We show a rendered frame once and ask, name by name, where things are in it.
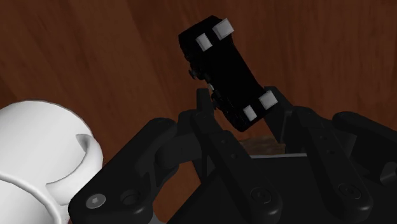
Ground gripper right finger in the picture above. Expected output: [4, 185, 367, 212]
[263, 86, 397, 224]

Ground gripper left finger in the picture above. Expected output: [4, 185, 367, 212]
[67, 87, 284, 224]

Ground black remote with white buttons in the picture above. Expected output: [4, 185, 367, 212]
[178, 15, 279, 133]

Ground white mug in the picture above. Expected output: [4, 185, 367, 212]
[0, 99, 104, 224]

